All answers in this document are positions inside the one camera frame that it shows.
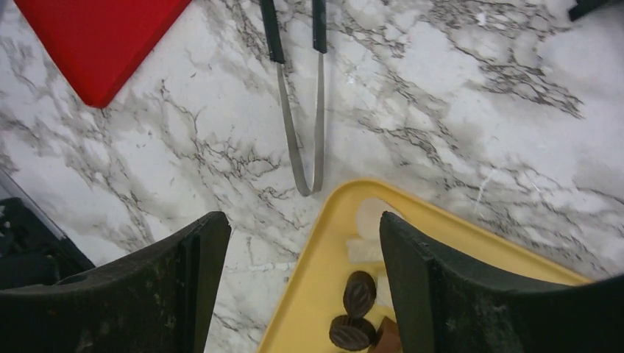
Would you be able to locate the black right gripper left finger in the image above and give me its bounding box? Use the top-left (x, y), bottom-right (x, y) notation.
top-left (1, 211), bottom-right (231, 352)

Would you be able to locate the dark oval chocolate upper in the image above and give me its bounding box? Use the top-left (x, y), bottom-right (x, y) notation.
top-left (343, 271), bottom-right (377, 318)

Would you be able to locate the red box lid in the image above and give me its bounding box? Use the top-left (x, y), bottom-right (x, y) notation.
top-left (15, 0), bottom-right (190, 108)

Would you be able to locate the dark oval chocolate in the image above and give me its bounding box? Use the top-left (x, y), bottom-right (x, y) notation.
top-left (343, 271), bottom-right (377, 318)
top-left (328, 315), bottom-right (377, 352)

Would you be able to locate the dark oval chocolate lower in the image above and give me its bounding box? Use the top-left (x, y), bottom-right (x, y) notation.
top-left (328, 315), bottom-right (377, 352)

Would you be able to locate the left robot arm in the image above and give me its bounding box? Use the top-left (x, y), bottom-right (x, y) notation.
top-left (1, 171), bottom-right (96, 290)

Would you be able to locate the white heart chocolate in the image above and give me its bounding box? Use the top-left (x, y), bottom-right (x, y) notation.
top-left (355, 198), bottom-right (403, 240)

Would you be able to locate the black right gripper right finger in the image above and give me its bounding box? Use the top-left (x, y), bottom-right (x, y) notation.
top-left (380, 212), bottom-right (623, 352)

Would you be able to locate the white cube chocolate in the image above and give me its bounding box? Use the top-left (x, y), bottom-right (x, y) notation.
top-left (346, 239), bottom-right (384, 263)

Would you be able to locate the brown square chocolate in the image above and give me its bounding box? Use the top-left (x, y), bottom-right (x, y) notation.
top-left (368, 316), bottom-right (402, 353)

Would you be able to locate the yellow plastic tray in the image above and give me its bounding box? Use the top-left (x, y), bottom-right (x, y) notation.
top-left (258, 179), bottom-right (590, 352)

